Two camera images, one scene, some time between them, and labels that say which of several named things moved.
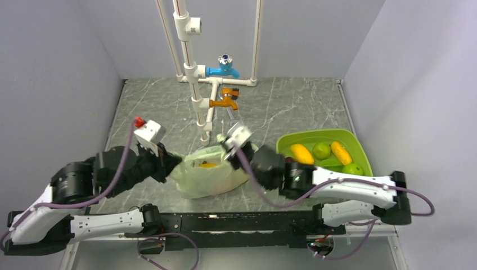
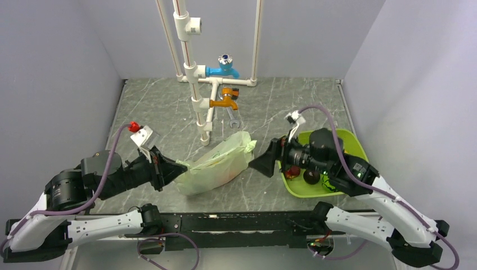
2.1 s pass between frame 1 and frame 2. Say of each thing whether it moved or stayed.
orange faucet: stayed
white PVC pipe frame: stayed
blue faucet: stayed
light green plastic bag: moved
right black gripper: moved
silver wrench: stayed
